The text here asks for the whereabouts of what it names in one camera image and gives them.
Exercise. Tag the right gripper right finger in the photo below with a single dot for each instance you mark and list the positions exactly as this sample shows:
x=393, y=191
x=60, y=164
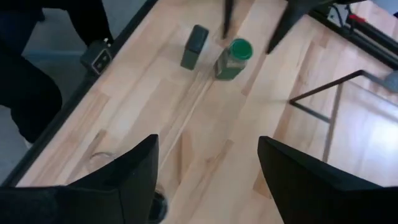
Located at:
x=311, y=199

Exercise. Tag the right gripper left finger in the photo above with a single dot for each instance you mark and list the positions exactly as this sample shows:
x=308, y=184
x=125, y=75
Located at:
x=124, y=199

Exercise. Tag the person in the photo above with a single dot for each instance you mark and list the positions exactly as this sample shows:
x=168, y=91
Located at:
x=28, y=93

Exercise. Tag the small black table camera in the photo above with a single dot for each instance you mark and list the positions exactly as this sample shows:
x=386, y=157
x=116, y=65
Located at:
x=98, y=59

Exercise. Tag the dark green pepper tin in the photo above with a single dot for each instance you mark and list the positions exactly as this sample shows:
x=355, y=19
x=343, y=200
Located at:
x=192, y=49

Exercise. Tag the green-lidded spice jar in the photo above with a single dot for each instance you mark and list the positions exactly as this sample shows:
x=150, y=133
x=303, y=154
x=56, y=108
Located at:
x=231, y=63

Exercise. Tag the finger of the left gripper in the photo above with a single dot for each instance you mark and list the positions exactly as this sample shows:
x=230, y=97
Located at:
x=228, y=15
x=292, y=15

